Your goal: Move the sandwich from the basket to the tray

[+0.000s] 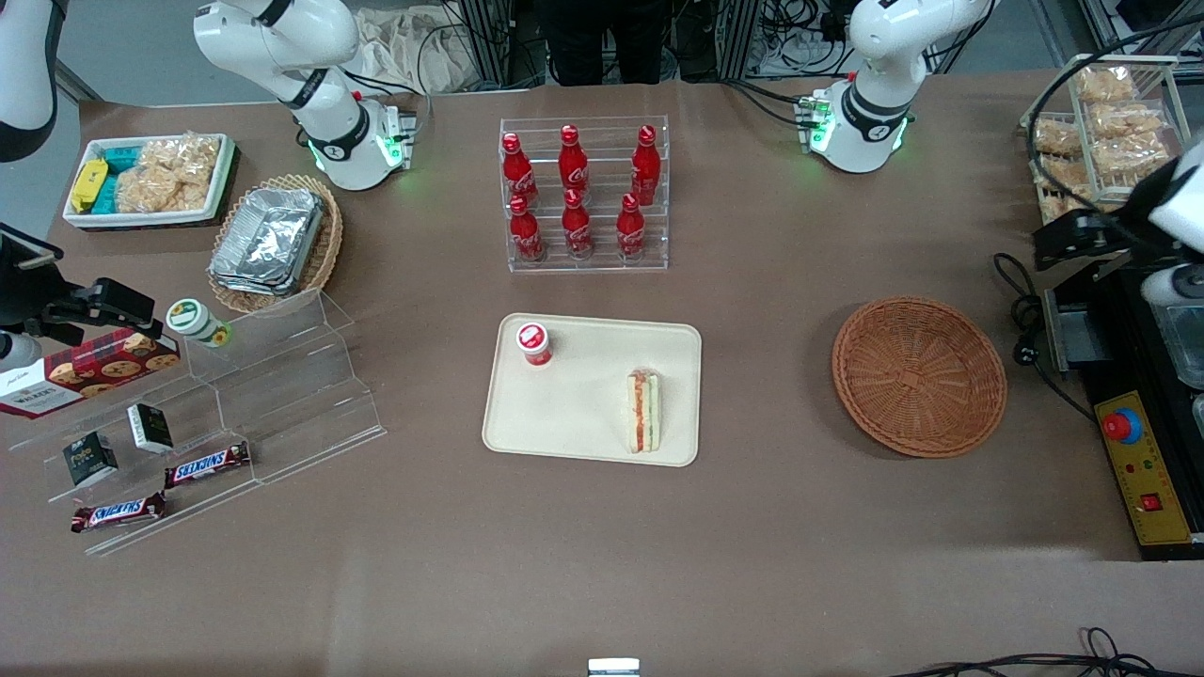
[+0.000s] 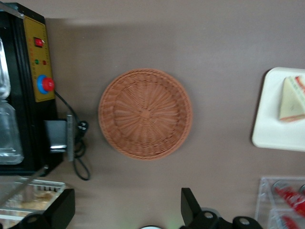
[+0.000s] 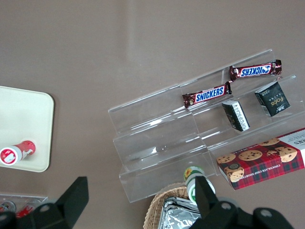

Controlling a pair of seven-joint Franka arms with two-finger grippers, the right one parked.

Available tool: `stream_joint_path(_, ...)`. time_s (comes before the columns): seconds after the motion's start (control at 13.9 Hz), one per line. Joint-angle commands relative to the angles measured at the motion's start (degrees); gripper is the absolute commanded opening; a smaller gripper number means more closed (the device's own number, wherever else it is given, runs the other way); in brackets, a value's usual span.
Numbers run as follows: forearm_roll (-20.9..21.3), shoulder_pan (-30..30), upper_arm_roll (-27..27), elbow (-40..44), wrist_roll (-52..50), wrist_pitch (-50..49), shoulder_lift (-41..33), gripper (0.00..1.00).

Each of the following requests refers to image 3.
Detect black box gold lettering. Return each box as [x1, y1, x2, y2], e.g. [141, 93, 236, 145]
[254, 81, 291, 117]

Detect clear acrylic stepped stand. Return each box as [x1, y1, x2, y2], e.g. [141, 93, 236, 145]
[178, 49, 305, 177]
[107, 83, 216, 204]

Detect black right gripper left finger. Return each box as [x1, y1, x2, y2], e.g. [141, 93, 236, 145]
[0, 176, 89, 229]

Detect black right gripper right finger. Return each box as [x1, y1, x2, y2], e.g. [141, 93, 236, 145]
[190, 176, 294, 229]

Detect Snickers chocolate bar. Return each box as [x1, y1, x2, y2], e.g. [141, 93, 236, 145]
[182, 82, 233, 109]
[229, 59, 283, 83]

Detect small red capped bottle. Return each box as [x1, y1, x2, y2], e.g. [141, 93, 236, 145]
[0, 139, 38, 167]

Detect oval tan wicker basket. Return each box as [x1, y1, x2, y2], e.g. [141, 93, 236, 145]
[142, 183, 198, 229]

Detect beige plastic tray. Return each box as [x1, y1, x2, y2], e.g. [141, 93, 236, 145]
[0, 85, 55, 173]

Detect red plaid cookie box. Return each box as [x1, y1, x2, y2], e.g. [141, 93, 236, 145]
[216, 127, 305, 191]

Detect black box white label side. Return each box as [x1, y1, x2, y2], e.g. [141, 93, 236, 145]
[221, 100, 251, 132]

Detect clear acrylic bottle rack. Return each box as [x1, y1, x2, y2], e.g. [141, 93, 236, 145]
[0, 193, 50, 217]

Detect white bottle green label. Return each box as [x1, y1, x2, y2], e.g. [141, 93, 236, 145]
[183, 166, 216, 206]

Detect stacked aluminium foil trays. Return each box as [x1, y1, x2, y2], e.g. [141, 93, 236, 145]
[160, 197, 203, 229]

